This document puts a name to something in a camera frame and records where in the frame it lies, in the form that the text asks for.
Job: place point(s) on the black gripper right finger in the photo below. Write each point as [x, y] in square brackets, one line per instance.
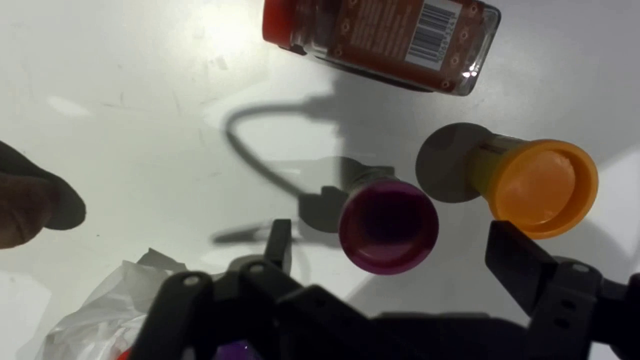
[571, 304]

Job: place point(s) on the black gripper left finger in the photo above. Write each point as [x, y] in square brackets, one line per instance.
[253, 301]

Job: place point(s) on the orange lid playdough tub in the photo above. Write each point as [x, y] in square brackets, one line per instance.
[542, 186]

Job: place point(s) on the magenta lid playdough tub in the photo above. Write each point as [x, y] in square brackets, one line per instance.
[388, 227]

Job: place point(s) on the purple playdough tub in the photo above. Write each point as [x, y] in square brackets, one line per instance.
[237, 351]

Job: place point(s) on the white plastic bag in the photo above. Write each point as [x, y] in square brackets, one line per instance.
[108, 321]

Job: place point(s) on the red lid spice jar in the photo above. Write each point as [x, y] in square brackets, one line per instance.
[418, 44]

